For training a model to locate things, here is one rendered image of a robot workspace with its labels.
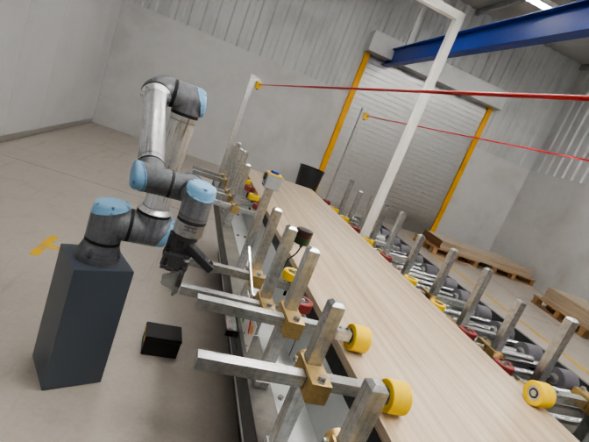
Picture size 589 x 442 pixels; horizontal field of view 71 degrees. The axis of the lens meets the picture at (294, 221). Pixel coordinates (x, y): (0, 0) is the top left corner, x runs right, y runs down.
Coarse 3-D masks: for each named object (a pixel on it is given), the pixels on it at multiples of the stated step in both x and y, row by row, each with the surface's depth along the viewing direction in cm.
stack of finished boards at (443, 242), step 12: (432, 240) 869; (444, 240) 849; (456, 240) 914; (468, 252) 856; (480, 252) 886; (492, 252) 957; (492, 264) 877; (504, 264) 883; (516, 264) 912; (528, 276) 905
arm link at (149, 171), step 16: (160, 80) 162; (144, 96) 161; (160, 96) 157; (144, 112) 150; (160, 112) 151; (144, 128) 143; (160, 128) 144; (144, 144) 136; (160, 144) 139; (144, 160) 130; (160, 160) 133; (144, 176) 126; (160, 176) 128; (160, 192) 130
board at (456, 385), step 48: (288, 192) 348; (336, 240) 249; (336, 288) 171; (384, 288) 195; (384, 336) 143; (432, 336) 160; (432, 384) 123; (480, 384) 135; (384, 432) 95; (432, 432) 100; (480, 432) 108; (528, 432) 117
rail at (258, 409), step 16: (224, 224) 263; (224, 240) 238; (224, 256) 220; (224, 288) 196; (240, 288) 186; (240, 320) 159; (240, 336) 148; (256, 336) 148; (240, 352) 141; (256, 352) 142; (240, 384) 131; (256, 384) 124; (240, 400) 126; (256, 400) 119; (272, 400) 122; (240, 416) 122; (256, 416) 113; (272, 416) 115; (256, 432) 107
